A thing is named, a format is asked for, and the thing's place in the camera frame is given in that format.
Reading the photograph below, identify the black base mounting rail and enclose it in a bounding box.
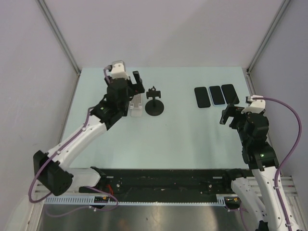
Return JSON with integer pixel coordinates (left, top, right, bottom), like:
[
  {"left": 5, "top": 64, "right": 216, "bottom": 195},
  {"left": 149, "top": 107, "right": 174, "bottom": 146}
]
[{"left": 78, "top": 168, "right": 256, "bottom": 203}]

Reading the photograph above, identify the white phone stand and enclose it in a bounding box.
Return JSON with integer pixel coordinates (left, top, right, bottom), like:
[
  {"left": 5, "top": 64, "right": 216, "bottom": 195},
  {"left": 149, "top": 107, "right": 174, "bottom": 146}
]
[{"left": 129, "top": 94, "right": 142, "bottom": 117}]

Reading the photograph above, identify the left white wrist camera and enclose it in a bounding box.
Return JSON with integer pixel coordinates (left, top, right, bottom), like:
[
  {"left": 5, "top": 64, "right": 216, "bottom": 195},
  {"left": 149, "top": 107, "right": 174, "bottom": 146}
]
[{"left": 107, "top": 60, "right": 129, "bottom": 79}]

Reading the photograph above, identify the light blue cased smartphone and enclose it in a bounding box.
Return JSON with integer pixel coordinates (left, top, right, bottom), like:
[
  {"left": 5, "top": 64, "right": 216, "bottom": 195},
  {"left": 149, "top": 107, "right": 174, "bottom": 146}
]
[{"left": 209, "top": 86, "right": 226, "bottom": 106}]

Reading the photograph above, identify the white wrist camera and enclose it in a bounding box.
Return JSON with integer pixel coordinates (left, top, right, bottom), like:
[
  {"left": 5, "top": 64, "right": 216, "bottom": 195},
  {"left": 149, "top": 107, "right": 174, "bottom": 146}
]
[
  {"left": 107, "top": 60, "right": 129, "bottom": 79},
  {"left": 241, "top": 95, "right": 266, "bottom": 114}
]

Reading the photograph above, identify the left aluminium corner post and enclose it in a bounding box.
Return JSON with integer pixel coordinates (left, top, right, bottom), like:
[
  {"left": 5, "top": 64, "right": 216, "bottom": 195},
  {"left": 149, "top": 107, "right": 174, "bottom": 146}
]
[{"left": 35, "top": 0, "right": 81, "bottom": 76}]

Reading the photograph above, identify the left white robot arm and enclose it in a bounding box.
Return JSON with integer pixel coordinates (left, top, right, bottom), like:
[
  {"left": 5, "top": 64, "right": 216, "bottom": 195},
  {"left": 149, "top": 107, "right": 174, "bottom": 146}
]
[{"left": 33, "top": 71, "right": 145, "bottom": 196}]

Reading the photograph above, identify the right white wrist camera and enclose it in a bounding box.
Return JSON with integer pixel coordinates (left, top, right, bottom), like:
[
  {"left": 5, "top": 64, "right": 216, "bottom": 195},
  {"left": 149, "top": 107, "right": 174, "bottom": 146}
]
[{"left": 241, "top": 95, "right": 266, "bottom": 114}]

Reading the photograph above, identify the white slotted cable duct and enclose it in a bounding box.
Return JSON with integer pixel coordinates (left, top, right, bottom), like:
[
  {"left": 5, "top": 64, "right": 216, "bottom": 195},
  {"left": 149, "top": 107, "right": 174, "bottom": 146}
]
[{"left": 44, "top": 195, "right": 226, "bottom": 207}]

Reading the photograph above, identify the aluminium corner post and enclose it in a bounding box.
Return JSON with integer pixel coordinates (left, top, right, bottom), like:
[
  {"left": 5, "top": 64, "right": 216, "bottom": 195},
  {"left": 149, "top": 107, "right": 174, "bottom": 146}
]
[
  {"left": 35, "top": 0, "right": 81, "bottom": 76},
  {"left": 246, "top": 0, "right": 293, "bottom": 74}
]

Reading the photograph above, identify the right aluminium corner post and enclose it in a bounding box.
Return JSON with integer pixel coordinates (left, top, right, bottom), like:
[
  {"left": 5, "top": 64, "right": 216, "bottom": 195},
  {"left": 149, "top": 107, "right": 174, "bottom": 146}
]
[{"left": 246, "top": 0, "right": 293, "bottom": 74}]

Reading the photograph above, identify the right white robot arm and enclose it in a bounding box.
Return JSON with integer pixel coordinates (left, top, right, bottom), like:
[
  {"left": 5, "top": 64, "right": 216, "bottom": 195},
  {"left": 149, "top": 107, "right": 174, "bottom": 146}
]
[{"left": 220, "top": 100, "right": 302, "bottom": 231}]

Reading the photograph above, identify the black round-base phone holder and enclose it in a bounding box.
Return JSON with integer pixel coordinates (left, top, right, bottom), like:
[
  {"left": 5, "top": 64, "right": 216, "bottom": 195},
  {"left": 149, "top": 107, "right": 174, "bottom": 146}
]
[{"left": 145, "top": 86, "right": 165, "bottom": 116}]

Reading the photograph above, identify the black smartphone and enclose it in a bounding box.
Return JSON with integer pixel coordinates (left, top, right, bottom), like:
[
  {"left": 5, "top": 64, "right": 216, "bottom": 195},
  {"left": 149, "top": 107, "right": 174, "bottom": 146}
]
[
  {"left": 221, "top": 84, "right": 240, "bottom": 104},
  {"left": 194, "top": 87, "right": 211, "bottom": 108}
]

